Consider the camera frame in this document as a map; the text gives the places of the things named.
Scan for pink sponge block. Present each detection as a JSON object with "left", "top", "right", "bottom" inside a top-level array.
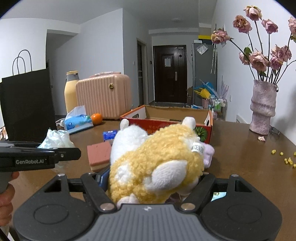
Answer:
[{"left": 87, "top": 142, "right": 111, "bottom": 172}]

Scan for lavender fluffy headband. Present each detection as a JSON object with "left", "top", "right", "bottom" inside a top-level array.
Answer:
[{"left": 202, "top": 143, "right": 215, "bottom": 169}]

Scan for yellow white plush toy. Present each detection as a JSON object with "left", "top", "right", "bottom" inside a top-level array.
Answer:
[{"left": 108, "top": 116, "right": 204, "bottom": 208}]

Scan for person's left hand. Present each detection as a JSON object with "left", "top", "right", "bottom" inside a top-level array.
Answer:
[{"left": 0, "top": 184, "right": 15, "bottom": 226}]

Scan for crumpled clear plastic bag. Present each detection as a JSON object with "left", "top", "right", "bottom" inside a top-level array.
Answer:
[{"left": 38, "top": 129, "right": 75, "bottom": 149}]

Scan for small blue tissue packet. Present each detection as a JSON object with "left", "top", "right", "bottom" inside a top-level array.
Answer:
[{"left": 103, "top": 130, "right": 118, "bottom": 142}]

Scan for black paper shopping bag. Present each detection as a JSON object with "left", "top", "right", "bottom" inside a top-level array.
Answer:
[{"left": 0, "top": 49, "right": 58, "bottom": 142}]

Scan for blue tissue pack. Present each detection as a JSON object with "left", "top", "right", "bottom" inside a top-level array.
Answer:
[{"left": 64, "top": 105, "right": 93, "bottom": 134}]

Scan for orange fruit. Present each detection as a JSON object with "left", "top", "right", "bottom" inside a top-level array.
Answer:
[{"left": 91, "top": 113, "right": 103, "bottom": 126}]

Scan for fallen rose petal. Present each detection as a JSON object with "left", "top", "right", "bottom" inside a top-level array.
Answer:
[{"left": 257, "top": 136, "right": 265, "bottom": 142}]

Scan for scattered yellow corn kernels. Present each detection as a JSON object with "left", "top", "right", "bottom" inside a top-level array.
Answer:
[{"left": 278, "top": 152, "right": 296, "bottom": 169}]

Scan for red cardboard box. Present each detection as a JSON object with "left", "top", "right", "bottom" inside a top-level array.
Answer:
[{"left": 120, "top": 105, "right": 213, "bottom": 144}]

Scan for yellow bottle with grey cap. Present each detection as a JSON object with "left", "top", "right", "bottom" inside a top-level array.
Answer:
[{"left": 64, "top": 70, "right": 79, "bottom": 113}]

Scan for pink ribbed suitcase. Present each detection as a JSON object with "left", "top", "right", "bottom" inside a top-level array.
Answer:
[{"left": 76, "top": 72, "right": 132, "bottom": 120}]

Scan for pink textured vase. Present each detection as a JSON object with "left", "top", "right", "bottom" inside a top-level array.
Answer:
[{"left": 249, "top": 80, "right": 277, "bottom": 136}]

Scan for dark entrance door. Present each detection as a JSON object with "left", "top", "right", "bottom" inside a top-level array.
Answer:
[{"left": 153, "top": 45, "right": 187, "bottom": 103}]

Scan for grey refrigerator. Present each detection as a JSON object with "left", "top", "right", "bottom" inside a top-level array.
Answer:
[{"left": 192, "top": 39, "right": 218, "bottom": 106}]

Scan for dried pink roses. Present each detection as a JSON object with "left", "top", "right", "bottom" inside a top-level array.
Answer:
[{"left": 211, "top": 5, "right": 295, "bottom": 85}]

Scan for wire rack with bottles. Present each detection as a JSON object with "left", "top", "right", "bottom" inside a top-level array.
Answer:
[{"left": 208, "top": 95, "right": 227, "bottom": 121}]

